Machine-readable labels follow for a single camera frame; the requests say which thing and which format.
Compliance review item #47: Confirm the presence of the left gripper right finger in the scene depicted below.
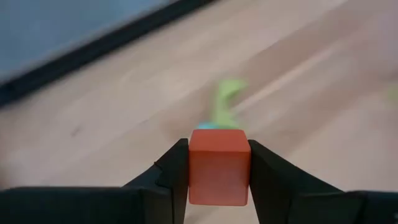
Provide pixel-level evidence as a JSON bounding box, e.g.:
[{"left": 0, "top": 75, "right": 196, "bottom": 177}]
[{"left": 248, "top": 139, "right": 366, "bottom": 224}]

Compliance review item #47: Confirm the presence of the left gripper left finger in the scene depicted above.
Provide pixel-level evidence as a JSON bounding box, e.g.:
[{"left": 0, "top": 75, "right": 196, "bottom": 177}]
[{"left": 123, "top": 138, "right": 190, "bottom": 224}]

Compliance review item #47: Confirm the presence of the orange cube block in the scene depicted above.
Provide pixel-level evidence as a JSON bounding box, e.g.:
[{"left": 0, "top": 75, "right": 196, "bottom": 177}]
[{"left": 188, "top": 129, "right": 252, "bottom": 207}]

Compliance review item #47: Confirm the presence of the small light blue block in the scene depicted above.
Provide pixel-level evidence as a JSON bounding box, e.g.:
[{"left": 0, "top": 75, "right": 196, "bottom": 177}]
[{"left": 197, "top": 121, "right": 220, "bottom": 130}]

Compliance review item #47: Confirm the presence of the green arch block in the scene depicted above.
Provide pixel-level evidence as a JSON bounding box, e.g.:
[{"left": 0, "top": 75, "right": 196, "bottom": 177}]
[{"left": 211, "top": 79, "right": 249, "bottom": 130}]

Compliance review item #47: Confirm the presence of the black table edge frame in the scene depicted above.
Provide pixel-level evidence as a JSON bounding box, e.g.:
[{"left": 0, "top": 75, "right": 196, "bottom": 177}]
[{"left": 0, "top": 0, "right": 218, "bottom": 108}]

